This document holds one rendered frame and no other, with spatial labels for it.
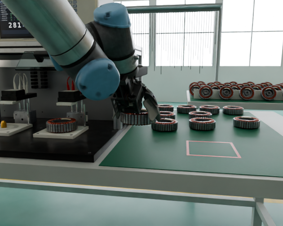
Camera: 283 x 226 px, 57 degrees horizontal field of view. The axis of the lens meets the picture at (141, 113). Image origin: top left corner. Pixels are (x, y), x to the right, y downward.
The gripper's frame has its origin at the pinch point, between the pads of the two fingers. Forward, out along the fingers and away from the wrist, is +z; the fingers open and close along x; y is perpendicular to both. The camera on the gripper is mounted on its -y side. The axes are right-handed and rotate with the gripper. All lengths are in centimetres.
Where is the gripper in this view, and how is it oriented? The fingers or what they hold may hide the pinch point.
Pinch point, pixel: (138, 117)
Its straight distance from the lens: 81.2
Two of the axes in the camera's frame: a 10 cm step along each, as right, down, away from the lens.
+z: 1.5, 7.2, 6.8
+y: -2.4, 6.9, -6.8
